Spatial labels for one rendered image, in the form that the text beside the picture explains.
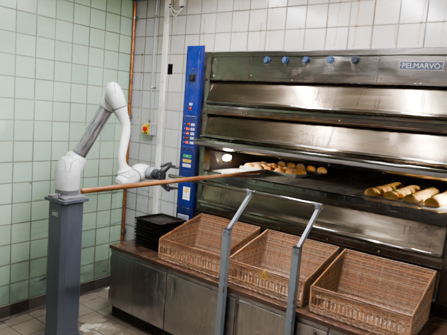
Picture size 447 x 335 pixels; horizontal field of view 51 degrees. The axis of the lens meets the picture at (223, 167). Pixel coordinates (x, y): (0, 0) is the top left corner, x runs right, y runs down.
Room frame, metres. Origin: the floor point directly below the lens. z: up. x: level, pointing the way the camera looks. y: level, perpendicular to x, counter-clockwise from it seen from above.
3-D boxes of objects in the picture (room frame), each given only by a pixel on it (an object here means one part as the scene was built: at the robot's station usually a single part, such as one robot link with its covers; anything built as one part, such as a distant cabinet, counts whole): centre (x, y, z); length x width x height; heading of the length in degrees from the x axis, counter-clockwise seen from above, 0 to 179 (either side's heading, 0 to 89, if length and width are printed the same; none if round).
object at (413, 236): (3.13, -0.57, 1.02); 1.79 x 0.11 x 0.19; 53
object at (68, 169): (3.10, 1.04, 1.17); 0.18 x 0.16 x 0.22; 17
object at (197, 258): (3.25, 0.06, 0.72); 0.56 x 0.49 x 0.28; 54
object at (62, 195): (3.07, 1.05, 1.03); 0.22 x 0.18 x 0.06; 147
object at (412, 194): (3.13, -1.29, 1.21); 0.61 x 0.48 x 0.06; 143
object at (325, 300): (2.54, -0.90, 0.72); 0.56 x 0.49 x 0.28; 54
